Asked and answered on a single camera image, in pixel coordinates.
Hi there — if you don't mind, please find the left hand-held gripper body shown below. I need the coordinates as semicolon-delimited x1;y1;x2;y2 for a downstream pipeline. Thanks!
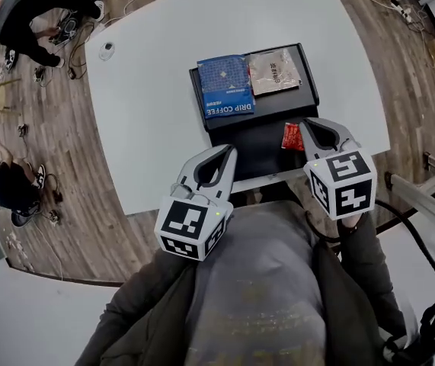
154;183;235;262

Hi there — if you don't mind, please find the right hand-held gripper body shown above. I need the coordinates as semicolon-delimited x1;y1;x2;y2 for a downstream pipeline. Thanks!
303;139;377;220

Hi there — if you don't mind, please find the small red white packet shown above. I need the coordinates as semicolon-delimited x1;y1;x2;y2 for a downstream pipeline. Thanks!
280;122;305;152

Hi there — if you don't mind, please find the black drawer box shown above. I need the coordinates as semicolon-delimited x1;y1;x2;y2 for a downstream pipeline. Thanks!
189;43;320;182

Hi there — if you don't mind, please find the beige packet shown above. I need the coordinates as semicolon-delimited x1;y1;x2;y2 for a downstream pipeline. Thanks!
246;47;302;98

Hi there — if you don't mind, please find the blue grid-print packet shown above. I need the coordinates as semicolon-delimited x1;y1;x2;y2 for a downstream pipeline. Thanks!
197;53;256;120

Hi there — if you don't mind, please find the person's right forearm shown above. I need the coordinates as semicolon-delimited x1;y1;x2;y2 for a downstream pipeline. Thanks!
315;211;408;342

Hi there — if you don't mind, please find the person's left forearm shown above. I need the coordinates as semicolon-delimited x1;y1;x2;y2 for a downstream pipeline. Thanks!
75;248;203;366

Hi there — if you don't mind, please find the aluminium ladder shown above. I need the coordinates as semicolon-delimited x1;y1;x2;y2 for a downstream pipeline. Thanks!
384;152;435;239

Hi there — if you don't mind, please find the person's grey shirt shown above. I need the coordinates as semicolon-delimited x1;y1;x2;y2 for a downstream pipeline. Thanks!
184;200;327;366

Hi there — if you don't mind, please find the white power strip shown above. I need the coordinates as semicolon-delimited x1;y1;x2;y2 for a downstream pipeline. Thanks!
390;0;414;24

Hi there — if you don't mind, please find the black equipment case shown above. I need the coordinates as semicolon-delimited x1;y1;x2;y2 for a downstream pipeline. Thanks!
49;13;83;47

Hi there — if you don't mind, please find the black oval device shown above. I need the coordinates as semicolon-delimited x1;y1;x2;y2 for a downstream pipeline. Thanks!
3;50;18;72

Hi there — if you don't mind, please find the black hose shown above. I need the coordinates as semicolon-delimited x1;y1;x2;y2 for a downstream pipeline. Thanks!
373;199;435;295

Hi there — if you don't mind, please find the black cable bundle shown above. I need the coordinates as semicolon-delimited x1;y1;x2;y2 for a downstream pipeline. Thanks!
40;173;64;224

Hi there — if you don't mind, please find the round cable grommet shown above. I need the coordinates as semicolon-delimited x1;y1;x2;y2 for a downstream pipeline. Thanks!
98;41;116;61

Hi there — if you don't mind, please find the black camera rig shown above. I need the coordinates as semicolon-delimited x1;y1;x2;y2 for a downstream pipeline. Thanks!
382;297;435;366

